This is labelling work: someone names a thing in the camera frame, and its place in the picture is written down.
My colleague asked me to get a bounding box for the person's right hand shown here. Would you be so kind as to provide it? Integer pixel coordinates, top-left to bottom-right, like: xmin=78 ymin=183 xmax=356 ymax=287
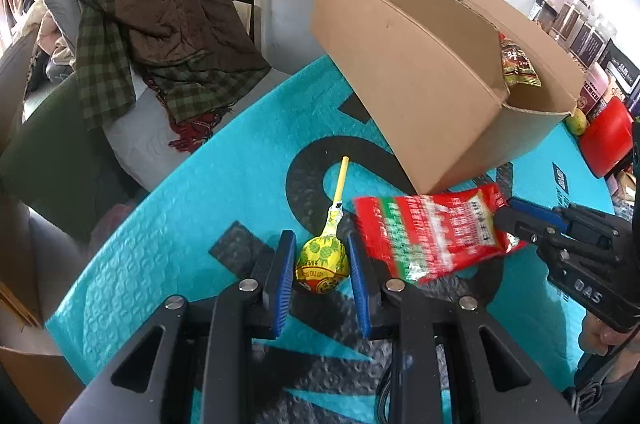
xmin=580 ymin=311 xmax=640 ymax=357

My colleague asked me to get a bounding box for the row of clear spice jars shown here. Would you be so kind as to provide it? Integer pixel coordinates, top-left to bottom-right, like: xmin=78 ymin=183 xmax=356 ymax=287
xmin=530 ymin=0 xmax=640 ymax=119

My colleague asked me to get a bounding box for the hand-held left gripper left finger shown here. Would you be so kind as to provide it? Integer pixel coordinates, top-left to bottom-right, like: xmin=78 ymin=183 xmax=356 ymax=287
xmin=59 ymin=229 xmax=298 ymax=424

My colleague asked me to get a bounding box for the yellow lollipop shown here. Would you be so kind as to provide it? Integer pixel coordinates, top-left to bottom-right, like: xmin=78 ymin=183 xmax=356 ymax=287
xmin=295 ymin=156 xmax=351 ymax=295

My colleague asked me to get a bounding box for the red bottle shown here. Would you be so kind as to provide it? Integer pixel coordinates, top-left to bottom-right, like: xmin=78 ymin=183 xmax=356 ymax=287
xmin=580 ymin=96 xmax=636 ymax=179

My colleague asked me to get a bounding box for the grey chair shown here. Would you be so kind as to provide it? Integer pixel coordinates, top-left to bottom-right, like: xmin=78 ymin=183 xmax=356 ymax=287
xmin=41 ymin=0 xmax=86 ymax=39

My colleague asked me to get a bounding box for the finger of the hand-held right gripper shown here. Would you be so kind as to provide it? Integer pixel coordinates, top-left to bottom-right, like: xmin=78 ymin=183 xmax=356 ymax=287
xmin=505 ymin=198 xmax=635 ymax=251
xmin=494 ymin=208 xmax=569 ymax=265

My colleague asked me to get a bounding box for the black cable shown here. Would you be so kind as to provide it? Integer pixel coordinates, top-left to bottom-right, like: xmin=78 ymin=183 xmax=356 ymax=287
xmin=375 ymin=344 xmax=401 ymax=424

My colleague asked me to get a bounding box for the white leaning picture frame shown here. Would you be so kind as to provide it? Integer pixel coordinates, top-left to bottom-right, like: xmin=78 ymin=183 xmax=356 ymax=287
xmin=229 ymin=0 xmax=273 ymax=59

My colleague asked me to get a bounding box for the teal bubble mat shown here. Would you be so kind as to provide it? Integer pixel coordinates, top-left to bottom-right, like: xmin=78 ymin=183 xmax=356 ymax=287
xmin=45 ymin=54 xmax=616 ymax=424

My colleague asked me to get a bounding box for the dark green sofa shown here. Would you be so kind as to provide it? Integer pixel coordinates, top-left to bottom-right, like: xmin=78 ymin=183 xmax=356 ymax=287
xmin=0 ymin=68 xmax=138 ymax=247

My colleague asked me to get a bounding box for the white quilted seat cushion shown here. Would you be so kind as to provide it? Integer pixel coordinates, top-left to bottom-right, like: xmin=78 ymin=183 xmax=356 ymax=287
xmin=102 ymin=66 xmax=291 ymax=195

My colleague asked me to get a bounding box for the brown red peanut packet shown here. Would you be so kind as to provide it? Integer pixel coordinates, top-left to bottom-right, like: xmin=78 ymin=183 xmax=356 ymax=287
xmin=497 ymin=32 xmax=542 ymax=88

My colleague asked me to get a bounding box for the pink bottle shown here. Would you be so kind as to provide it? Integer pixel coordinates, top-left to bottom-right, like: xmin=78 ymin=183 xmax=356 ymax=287
xmin=580 ymin=64 xmax=611 ymax=117

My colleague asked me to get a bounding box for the green lime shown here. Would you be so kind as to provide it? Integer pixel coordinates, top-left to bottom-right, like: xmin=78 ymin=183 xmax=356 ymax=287
xmin=565 ymin=109 xmax=587 ymax=135

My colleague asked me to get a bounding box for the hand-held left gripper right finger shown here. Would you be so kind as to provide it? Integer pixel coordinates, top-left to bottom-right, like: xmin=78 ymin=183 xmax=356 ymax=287
xmin=346 ymin=231 xmax=583 ymax=424

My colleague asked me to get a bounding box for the large cardboard sheet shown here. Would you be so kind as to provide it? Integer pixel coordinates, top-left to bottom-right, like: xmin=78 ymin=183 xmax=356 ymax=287
xmin=0 ymin=346 xmax=86 ymax=424

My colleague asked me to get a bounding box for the pile of beige bedding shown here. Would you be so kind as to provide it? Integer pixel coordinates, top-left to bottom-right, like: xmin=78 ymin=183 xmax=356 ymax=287
xmin=22 ymin=0 xmax=78 ymax=89

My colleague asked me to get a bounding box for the brown plaid-lined jacket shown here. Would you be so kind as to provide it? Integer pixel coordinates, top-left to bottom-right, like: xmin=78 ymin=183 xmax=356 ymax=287
xmin=75 ymin=0 xmax=273 ymax=132

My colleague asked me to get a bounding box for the red green snack packet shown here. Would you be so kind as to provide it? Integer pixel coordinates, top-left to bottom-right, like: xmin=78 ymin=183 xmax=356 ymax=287
xmin=352 ymin=183 xmax=528 ymax=285

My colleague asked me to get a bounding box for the cardboard box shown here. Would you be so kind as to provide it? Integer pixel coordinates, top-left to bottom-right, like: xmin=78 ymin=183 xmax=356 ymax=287
xmin=304 ymin=0 xmax=586 ymax=195

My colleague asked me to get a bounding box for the pile of small packets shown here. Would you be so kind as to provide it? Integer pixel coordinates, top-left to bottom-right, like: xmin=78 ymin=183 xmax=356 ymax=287
xmin=607 ymin=154 xmax=640 ymax=217

